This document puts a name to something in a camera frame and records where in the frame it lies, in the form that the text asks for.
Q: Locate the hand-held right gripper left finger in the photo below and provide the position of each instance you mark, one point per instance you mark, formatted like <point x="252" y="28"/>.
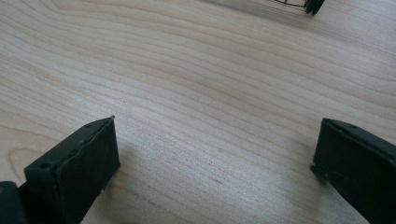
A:
<point x="71" y="174"/>

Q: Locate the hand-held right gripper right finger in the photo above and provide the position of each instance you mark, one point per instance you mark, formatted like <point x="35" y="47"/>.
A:
<point x="358" y="161"/>

